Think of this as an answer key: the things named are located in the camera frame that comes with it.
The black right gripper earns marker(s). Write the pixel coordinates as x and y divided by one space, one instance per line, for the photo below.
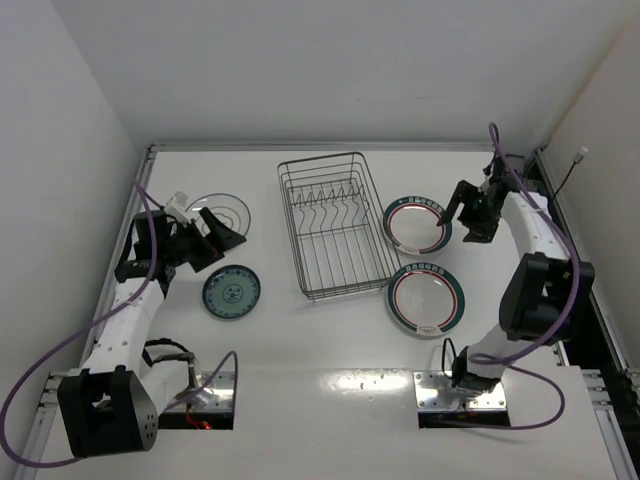
470 211

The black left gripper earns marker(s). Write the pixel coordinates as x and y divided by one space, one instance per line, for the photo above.
201 242

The clear glass plate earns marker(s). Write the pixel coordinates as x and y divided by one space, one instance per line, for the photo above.
229 209

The blue patterned ceramic plate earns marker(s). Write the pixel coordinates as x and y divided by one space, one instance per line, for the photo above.
231 292

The white plate green red rim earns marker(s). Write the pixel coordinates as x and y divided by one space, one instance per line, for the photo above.
411 225

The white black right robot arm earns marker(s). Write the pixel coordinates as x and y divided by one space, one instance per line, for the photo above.
548 293

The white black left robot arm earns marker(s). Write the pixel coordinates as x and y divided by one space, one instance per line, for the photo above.
113 404

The metal wire dish rack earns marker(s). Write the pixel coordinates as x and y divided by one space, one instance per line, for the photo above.
334 220

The black wall cable white plug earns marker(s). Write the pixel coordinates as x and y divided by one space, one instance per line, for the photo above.
577 160

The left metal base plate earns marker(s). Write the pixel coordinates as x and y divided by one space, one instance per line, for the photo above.
217 397

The metal base plate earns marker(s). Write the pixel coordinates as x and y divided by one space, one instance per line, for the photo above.
434 394
217 397

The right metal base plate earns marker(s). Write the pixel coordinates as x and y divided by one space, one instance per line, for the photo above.
434 394

